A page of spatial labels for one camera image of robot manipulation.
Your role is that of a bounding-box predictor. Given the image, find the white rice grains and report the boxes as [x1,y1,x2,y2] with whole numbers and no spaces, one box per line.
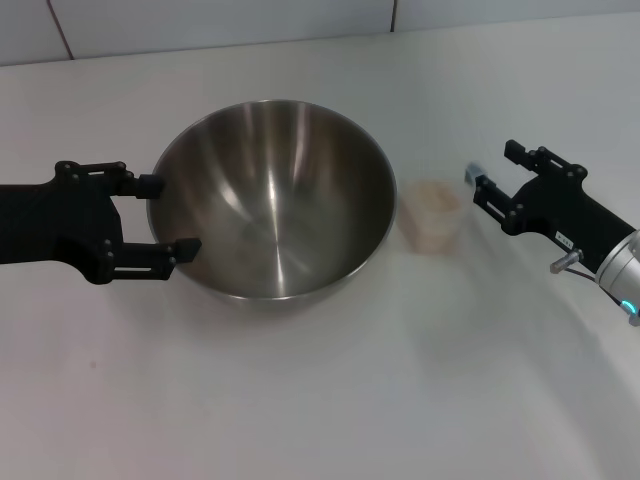
[405,181,459,251]

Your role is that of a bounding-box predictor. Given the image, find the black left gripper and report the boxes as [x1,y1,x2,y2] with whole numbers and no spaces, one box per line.
[0,160,203,286]

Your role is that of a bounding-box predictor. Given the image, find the clear plastic cup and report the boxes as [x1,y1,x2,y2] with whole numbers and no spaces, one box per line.
[398,178,464,255]

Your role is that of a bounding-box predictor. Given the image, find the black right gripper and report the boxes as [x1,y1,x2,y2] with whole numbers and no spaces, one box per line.
[464,139,640,275]

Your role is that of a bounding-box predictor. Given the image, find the silver right cable plug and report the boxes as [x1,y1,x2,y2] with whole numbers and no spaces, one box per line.
[549,248,584,274]

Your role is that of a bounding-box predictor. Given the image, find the stainless steel mixing bowl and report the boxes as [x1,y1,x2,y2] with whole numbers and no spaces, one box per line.
[146,98,399,301]

